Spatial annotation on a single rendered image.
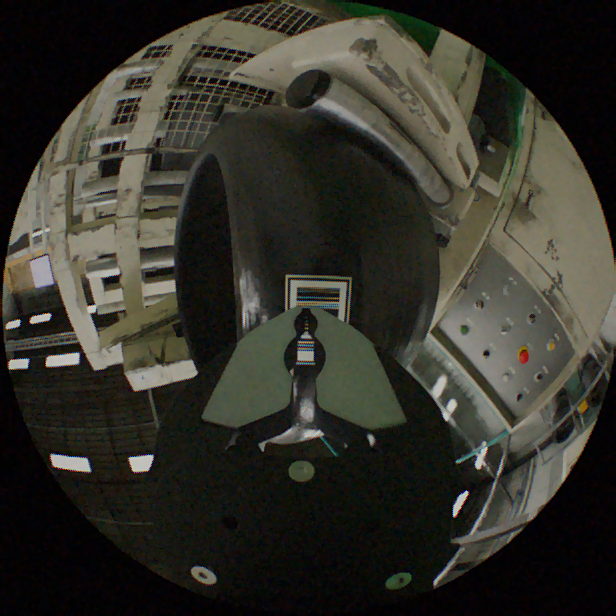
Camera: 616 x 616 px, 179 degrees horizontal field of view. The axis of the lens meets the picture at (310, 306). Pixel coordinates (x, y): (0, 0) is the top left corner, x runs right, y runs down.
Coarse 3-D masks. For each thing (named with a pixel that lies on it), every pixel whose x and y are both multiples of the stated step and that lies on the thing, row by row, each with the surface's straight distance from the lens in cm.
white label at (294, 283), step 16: (288, 288) 14; (304, 288) 14; (320, 288) 14; (336, 288) 14; (288, 304) 14; (304, 304) 14; (320, 304) 14; (336, 304) 14; (304, 336) 14; (304, 352) 15
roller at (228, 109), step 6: (216, 108) 45; (222, 108) 43; (228, 108) 43; (234, 108) 44; (240, 108) 44; (246, 108) 45; (216, 114) 43; (222, 114) 43; (228, 114) 43; (234, 114) 44; (216, 120) 44; (222, 120) 44
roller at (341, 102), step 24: (312, 72) 19; (288, 96) 19; (312, 96) 17; (336, 96) 18; (360, 96) 20; (336, 120) 19; (360, 120) 20; (384, 120) 22; (384, 144) 23; (408, 144) 26; (408, 168) 29; (432, 168) 34; (432, 192) 38
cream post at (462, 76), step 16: (448, 32) 96; (448, 48) 83; (464, 48) 84; (448, 64) 74; (464, 64) 74; (480, 64) 90; (448, 80) 67; (464, 80) 68; (480, 80) 85; (464, 96) 66; (464, 112) 66
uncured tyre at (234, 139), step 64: (256, 128) 22; (320, 128) 21; (192, 192) 49; (256, 192) 17; (320, 192) 15; (384, 192) 19; (192, 256) 64; (256, 256) 15; (320, 256) 14; (384, 256) 16; (192, 320) 61; (256, 320) 16; (384, 320) 17
